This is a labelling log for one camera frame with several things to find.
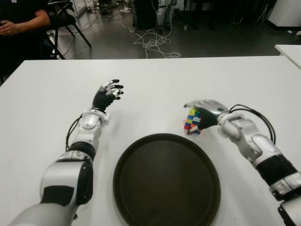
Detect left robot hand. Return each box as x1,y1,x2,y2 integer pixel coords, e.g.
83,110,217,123
92,79,125,113

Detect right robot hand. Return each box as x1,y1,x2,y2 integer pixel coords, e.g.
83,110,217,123
183,98,230,135

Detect multicoloured Rubik's cube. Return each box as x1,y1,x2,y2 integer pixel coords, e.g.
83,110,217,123
183,107,203,136

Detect dark round plate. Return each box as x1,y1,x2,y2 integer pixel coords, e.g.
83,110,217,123
112,133,222,226

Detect black folding chair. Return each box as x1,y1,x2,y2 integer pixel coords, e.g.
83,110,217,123
44,0,92,59

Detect white side table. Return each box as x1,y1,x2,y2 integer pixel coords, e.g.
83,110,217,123
274,44,301,71

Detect white humanoid robot legs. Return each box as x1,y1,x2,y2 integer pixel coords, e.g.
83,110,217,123
157,0,176,30

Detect person in black shirt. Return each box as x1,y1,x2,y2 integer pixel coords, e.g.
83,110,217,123
0,0,52,81

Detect white cabinet with black base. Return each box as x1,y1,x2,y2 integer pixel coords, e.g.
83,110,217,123
268,0,301,31

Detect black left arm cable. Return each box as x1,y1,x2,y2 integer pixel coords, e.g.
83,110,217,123
65,116,83,151

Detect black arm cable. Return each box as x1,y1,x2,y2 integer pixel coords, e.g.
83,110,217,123
65,116,83,151
229,105,276,144

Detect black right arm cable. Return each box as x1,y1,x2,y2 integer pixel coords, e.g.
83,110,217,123
229,105,276,144

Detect tangled white floor cable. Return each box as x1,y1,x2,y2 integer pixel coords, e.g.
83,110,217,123
121,20,182,59

